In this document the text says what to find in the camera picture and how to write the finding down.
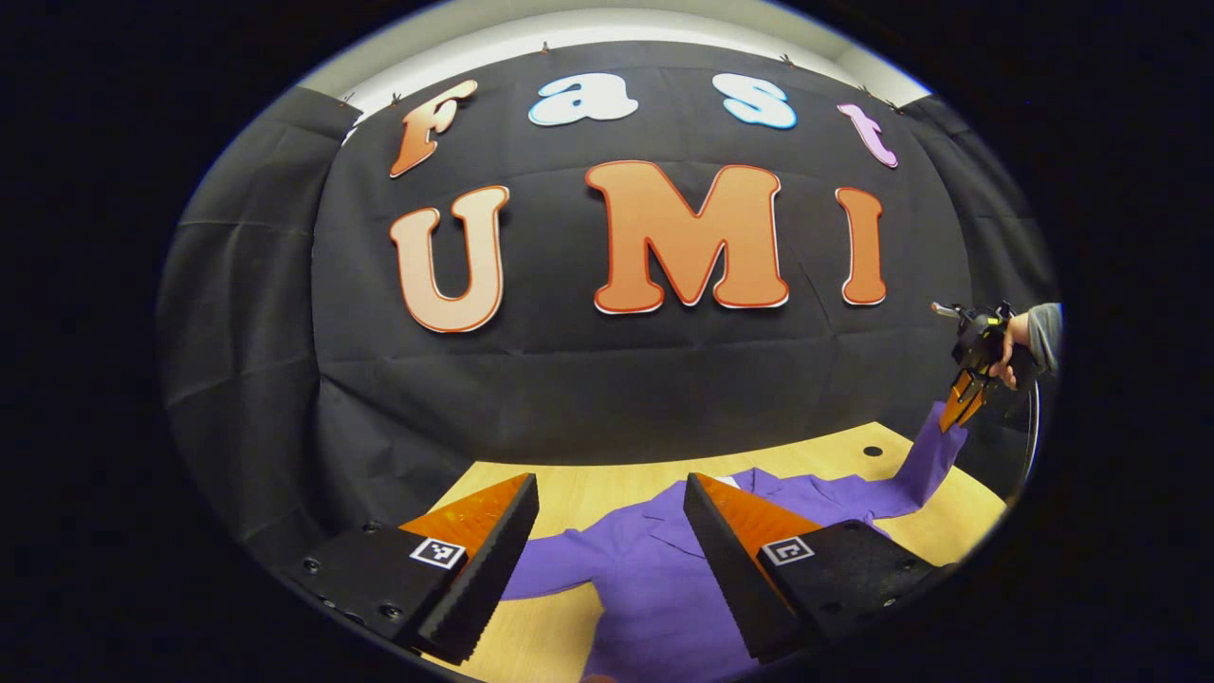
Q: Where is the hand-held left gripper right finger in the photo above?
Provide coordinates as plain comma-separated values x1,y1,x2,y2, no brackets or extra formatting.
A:
683,471,959,665

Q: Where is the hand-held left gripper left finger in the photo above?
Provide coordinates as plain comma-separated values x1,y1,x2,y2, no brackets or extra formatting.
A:
285,472,542,667

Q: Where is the purple collared jacket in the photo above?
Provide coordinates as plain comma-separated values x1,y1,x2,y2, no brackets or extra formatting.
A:
501,400,970,683

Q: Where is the thin gripper cable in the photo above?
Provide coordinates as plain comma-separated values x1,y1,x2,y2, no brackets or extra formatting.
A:
1005,378,1042,494

